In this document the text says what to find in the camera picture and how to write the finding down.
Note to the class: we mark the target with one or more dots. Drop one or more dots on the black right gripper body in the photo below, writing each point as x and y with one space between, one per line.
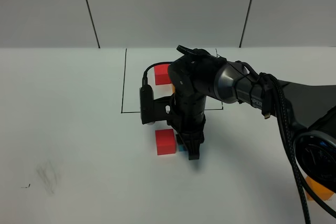
185 113

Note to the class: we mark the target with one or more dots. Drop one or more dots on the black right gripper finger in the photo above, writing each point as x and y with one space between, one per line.
192 146
179 140

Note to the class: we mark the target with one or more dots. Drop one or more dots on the blue block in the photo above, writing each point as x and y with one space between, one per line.
182 148

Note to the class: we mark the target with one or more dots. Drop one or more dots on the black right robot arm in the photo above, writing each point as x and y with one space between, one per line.
305 114

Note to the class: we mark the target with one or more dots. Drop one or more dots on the red template block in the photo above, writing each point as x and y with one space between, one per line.
161 74

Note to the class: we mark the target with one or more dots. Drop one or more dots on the orange loose block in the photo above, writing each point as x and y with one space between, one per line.
322 192

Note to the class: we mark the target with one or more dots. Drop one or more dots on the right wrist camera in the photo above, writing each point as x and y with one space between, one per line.
147 104

